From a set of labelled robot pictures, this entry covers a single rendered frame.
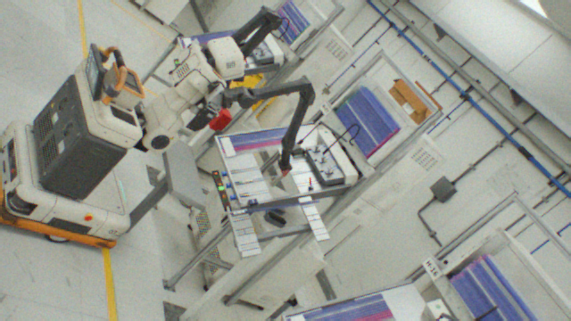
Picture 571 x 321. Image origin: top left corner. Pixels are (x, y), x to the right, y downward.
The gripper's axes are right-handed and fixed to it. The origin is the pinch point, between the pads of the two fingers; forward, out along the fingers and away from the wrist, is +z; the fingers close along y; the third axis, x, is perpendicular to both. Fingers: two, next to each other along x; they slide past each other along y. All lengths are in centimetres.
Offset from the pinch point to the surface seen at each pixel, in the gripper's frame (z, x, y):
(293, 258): 58, -4, -21
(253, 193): 0.6, 22.9, -10.6
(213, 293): 33, 58, -52
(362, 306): -1, -6, -104
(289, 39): -21, -47, 133
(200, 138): 27, 38, 83
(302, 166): 0.6, -13.9, 5.5
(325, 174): -5.4, -22.5, -11.7
